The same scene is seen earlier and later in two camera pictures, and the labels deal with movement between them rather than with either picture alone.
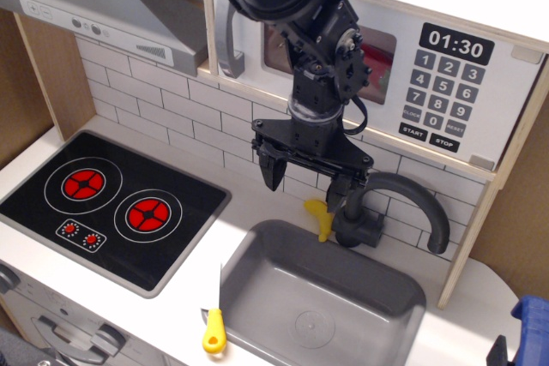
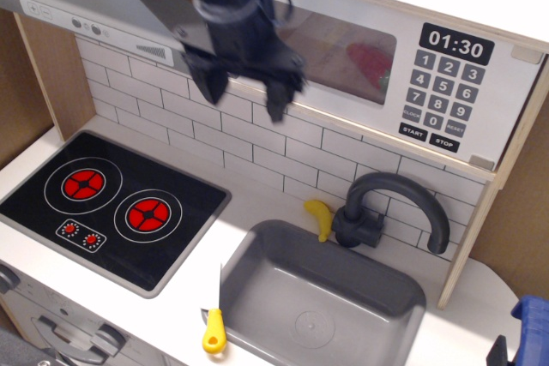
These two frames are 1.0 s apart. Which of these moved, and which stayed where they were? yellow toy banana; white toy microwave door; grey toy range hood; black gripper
Moved: black gripper
Stayed: white toy microwave door; yellow toy banana; grey toy range hood
